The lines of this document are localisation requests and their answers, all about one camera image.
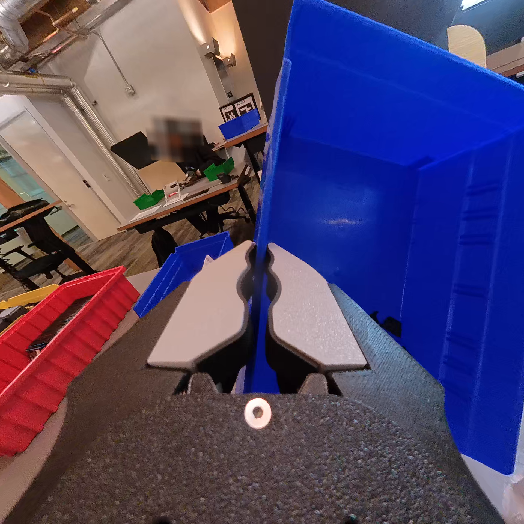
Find rounded plywood board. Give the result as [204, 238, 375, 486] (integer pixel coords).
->
[447, 25, 488, 69]

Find yellow plastic bin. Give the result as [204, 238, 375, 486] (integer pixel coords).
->
[0, 283, 61, 325]

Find black foam board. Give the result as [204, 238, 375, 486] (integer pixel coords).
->
[110, 130, 153, 171]

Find silver ventilation duct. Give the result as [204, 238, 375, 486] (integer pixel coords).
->
[0, 0, 145, 198]

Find black backpack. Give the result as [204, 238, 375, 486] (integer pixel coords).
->
[150, 227, 179, 267]

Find green plastic bin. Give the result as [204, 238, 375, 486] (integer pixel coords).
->
[203, 156, 236, 182]
[133, 189, 165, 210]

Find black backdrop panel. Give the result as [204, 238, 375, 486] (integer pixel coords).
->
[230, 0, 296, 120]

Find black standing desk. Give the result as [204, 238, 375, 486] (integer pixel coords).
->
[0, 199, 97, 288]

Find red plastic bin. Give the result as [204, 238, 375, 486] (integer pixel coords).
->
[0, 265, 141, 458]

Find cardboard box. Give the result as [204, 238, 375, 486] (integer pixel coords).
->
[137, 160, 187, 194]

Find blue storage bin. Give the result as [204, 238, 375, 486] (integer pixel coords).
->
[218, 108, 262, 140]

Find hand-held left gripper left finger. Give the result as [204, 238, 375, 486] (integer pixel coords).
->
[147, 241, 257, 393]

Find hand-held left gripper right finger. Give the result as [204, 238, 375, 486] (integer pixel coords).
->
[265, 243, 368, 393]

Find blue plastic bin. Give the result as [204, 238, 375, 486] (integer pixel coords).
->
[133, 231, 235, 319]
[243, 0, 524, 476]

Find wooden desk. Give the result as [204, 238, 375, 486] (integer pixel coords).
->
[212, 122, 269, 186]

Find black chair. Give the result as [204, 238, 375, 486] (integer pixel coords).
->
[0, 245, 69, 292]

